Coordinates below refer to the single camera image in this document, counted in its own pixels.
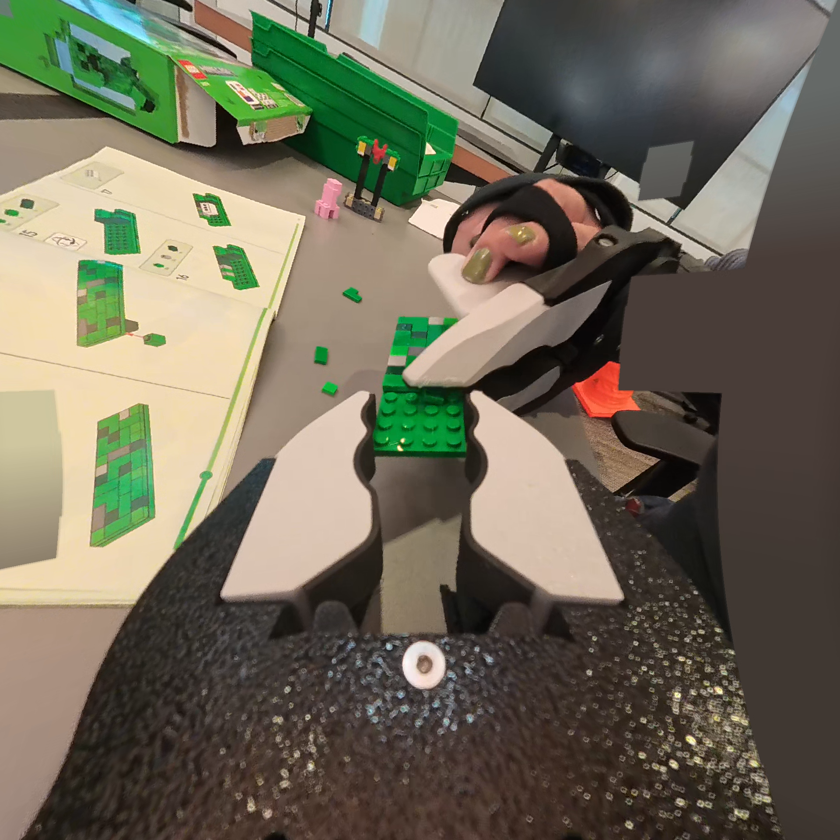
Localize orange traffic cone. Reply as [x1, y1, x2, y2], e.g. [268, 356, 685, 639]
[570, 360, 641, 420]

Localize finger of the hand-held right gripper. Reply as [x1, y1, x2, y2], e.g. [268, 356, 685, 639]
[402, 285, 622, 390]
[495, 364, 580, 416]

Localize green cardboard toy box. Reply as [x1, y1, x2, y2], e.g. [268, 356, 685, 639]
[0, 0, 315, 147]

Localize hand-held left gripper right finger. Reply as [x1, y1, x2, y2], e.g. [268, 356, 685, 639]
[462, 391, 626, 635]

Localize black office chair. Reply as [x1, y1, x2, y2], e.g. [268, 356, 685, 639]
[610, 390, 718, 501]

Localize building instruction booklet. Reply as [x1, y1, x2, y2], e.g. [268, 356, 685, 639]
[0, 146, 307, 606]

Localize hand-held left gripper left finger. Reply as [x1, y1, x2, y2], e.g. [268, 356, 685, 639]
[220, 390, 384, 635]

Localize green studded plate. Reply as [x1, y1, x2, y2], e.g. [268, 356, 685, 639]
[373, 316, 471, 458]

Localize person's right hand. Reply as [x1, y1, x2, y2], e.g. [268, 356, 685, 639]
[443, 174, 635, 286]

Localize white card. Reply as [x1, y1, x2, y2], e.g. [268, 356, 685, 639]
[407, 198, 464, 236]

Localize green plastic bin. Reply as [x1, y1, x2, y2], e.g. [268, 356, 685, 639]
[251, 12, 459, 206]

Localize black frame brick model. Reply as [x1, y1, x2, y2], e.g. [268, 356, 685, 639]
[344, 134, 400, 223]

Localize black monitor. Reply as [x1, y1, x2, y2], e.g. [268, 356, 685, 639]
[472, 0, 832, 212]

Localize scattered green flat tiles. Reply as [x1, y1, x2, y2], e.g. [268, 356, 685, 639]
[314, 286, 364, 398]

